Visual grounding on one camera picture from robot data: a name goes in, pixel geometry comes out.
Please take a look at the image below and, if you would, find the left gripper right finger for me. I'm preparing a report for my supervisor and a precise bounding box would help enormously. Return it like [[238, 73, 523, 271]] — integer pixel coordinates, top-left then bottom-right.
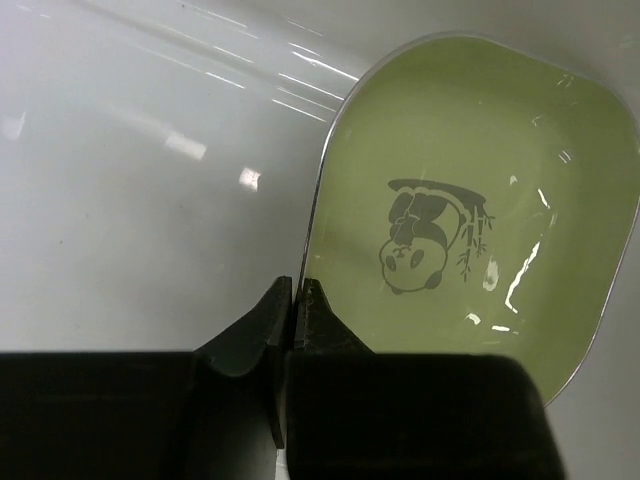
[[285, 279, 565, 479]]

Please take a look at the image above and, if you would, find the light green panda plate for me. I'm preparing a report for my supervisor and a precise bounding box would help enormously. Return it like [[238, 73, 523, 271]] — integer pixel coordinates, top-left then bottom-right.
[[303, 32, 639, 402]]

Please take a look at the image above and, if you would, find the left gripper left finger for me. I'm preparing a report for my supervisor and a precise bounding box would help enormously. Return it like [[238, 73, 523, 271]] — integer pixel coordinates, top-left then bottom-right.
[[1, 276, 291, 479]]

